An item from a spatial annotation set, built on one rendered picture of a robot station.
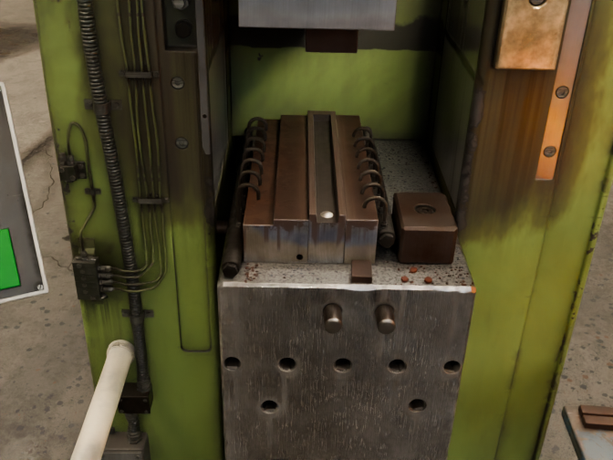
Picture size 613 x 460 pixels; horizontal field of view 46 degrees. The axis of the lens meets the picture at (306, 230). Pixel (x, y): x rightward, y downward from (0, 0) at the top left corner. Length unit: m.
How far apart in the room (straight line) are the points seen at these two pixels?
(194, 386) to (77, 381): 0.92
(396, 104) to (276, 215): 0.52
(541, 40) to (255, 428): 0.75
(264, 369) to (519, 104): 0.57
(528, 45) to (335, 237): 0.40
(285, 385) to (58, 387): 1.26
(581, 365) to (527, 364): 1.03
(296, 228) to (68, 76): 0.42
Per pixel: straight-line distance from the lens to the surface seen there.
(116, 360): 1.38
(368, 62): 1.48
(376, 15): 0.96
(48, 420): 2.24
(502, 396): 1.52
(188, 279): 1.32
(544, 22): 1.14
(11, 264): 1.00
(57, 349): 2.48
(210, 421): 1.53
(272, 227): 1.08
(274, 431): 1.25
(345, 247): 1.10
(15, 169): 1.01
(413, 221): 1.11
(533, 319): 1.42
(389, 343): 1.13
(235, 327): 1.11
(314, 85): 1.49
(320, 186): 1.18
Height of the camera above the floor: 1.52
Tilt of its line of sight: 30 degrees down
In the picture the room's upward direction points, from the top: 2 degrees clockwise
